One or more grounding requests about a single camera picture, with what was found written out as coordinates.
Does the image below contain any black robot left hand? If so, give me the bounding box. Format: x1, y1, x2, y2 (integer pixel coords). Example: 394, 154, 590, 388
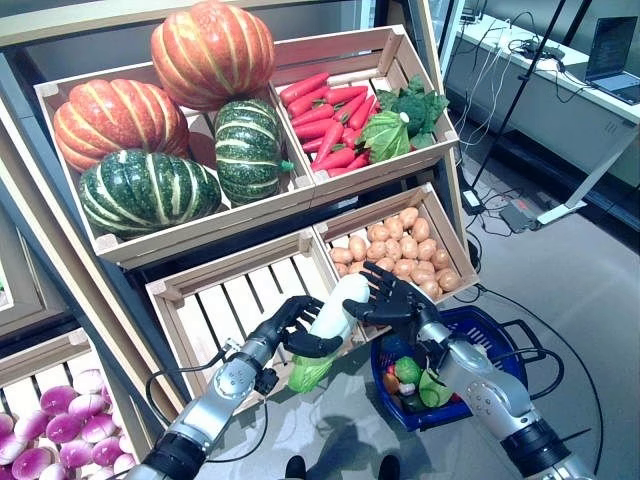
252, 294, 345, 359

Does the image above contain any long napa cabbage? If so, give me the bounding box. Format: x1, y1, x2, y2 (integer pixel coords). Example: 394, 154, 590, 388
418, 367, 454, 407
287, 273, 371, 394

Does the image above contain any blue plastic shopping basket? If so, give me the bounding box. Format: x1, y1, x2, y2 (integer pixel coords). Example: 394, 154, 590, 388
369, 305, 544, 432

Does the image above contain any slatted-bottom wooden crate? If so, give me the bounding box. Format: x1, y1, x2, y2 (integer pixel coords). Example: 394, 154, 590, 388
144, 229, 374, 416

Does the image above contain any wide wooden pumpkin crate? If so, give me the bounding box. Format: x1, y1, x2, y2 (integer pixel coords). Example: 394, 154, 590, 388
32, 62, 316, 271

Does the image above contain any small green cabbage toy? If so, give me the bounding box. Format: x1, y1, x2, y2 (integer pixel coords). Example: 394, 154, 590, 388
394, 355, 422, 384

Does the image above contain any red carrot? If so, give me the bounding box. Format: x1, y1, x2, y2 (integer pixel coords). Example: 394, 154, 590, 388
348, 94, 376, 131
310, 146, 357, 173
278, 72, 331, 106
332, 92, 369, 124
323, 84, 370, 106
293, 118, 339, 141
291, 103, 336, 127
286, 85, 329, 120
310, 121, 345, 166

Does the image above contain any green pumpkin with stem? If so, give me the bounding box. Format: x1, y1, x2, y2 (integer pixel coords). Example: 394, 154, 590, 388
213, 98, 296, 206

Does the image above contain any wooden carrot crate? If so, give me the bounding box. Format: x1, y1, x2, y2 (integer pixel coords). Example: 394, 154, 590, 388
269, 24, 460, 199

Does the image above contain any wide green striped pumpkin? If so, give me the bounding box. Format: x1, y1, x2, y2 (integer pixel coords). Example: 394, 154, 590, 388
77, 148, 223, 240

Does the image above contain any wooden potato crate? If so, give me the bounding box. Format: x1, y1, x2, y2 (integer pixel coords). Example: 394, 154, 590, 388
313, 182, 480, 307

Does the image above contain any purple white turnip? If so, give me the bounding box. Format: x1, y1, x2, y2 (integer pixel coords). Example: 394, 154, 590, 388
39, 385, 76, 416
13, 410, 51, 441
45, 413, 84, 444
91, 437, 124, 467
79, 414, 119, 444
58, 439, 94, 469
67, 394, 106, 421
72, 369, 104, 396

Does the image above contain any light green leafy cabbage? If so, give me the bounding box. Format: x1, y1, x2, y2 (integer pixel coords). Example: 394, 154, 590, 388
357, 110, 412, 164

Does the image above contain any black power adapter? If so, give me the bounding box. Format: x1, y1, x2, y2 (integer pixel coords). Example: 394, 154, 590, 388
460, 188, 484, 214

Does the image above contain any dark green broccoli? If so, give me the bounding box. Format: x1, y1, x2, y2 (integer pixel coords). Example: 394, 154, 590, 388
374, 74, 450, 151

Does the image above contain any grey power box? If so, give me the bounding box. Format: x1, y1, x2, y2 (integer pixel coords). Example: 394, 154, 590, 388
499, 199, 541, 234

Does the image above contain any flat orange striped pumpkin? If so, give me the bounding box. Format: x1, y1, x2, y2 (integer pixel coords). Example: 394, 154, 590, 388
52, 78, 191, 174

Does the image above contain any large round orange pumpkin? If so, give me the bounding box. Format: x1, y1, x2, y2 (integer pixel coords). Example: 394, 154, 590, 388
149, 0, 276, 112

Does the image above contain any black tripod stand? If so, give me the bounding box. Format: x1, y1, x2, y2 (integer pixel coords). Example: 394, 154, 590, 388
469, 0, 571, 187

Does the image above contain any white desk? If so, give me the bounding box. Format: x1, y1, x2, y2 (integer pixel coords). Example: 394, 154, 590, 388
452, 12, 640, 226

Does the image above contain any black router with antennas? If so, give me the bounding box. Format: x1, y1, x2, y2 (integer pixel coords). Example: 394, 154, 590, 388
459, 0, 489, 24

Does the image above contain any black hub on desk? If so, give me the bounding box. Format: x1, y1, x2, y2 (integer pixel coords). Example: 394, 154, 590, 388
509, 39, 566, 59

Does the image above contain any open grey laptop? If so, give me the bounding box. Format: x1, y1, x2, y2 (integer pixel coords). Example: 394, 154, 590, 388
583, 16, 640, 105

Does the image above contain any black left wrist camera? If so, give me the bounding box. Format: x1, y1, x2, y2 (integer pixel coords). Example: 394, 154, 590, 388
253, 368, 280, 395

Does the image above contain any black floor cable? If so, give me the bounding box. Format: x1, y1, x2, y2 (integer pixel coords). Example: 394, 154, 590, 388
467, 284, 606, 476

